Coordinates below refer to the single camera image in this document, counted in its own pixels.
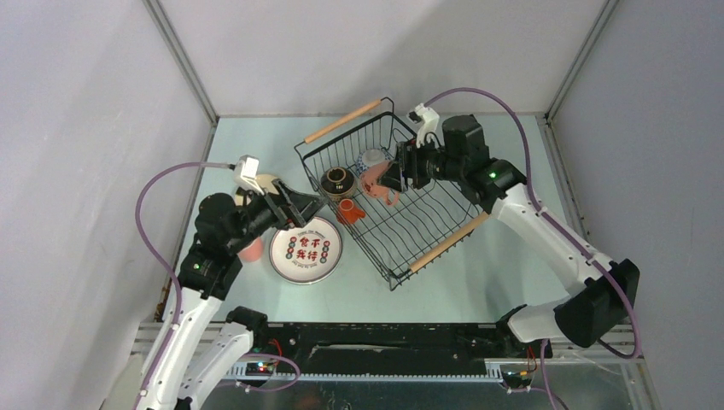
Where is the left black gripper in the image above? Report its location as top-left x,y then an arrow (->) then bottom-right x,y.
226,178 -> 328,254

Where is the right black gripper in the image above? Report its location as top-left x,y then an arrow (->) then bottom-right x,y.
377,132 -> 465,194

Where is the large pink cup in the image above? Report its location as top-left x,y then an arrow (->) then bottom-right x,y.
359,161 -> 400,206

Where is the orange cup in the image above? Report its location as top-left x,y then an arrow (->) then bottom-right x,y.
336,198 -> 366,226

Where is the Just To Eat plate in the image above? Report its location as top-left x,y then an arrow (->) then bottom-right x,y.
269,217 -> 343,284

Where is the small pink cup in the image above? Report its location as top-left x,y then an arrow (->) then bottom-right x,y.
237,237 -> 264,262

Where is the cream plate with plum blossom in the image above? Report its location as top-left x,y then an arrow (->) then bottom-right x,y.
233,173 -> 279,206

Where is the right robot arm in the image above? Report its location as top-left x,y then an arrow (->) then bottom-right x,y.
380,114 -> 640,357

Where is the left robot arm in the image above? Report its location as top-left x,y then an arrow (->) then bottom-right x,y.
133,179 -> 325,409

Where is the blue white patterned cup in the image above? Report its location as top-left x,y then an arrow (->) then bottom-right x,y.
354,148 -> 393,176

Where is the dark brown glazed bowl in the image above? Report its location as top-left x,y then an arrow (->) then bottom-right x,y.
320,167 -> 358,202

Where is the left controller board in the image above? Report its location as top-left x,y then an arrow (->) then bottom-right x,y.
244,361 -> 277,378

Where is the controller board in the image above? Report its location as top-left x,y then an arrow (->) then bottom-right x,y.
244,361 -> 277,378
501,369 -> 537,393

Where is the right controller board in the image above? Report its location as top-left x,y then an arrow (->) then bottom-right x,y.
501,369 -> 537,393

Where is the black wire dish rack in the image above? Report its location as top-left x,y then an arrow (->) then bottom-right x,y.
294,111 -> 482,290

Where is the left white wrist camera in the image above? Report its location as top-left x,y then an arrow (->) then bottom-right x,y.
233,155 -> 264,194

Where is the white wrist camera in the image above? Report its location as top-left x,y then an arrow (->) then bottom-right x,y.
408,103 -> 440,149
233,155 -> 264,194

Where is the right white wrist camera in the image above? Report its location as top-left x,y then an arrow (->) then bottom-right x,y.
408,103 -> 440,149

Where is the left wooden rack handle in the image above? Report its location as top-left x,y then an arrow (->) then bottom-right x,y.
303,99 -> 382,144

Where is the wooden rack handle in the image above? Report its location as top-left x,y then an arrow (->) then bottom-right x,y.
303,99 -> 382,144
409,212 -> 489,273

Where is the right wooden rack handle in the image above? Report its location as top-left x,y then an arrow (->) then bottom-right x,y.
409,212 -> 489,273

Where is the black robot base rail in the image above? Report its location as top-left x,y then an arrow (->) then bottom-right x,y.
253,322 -> 551,377

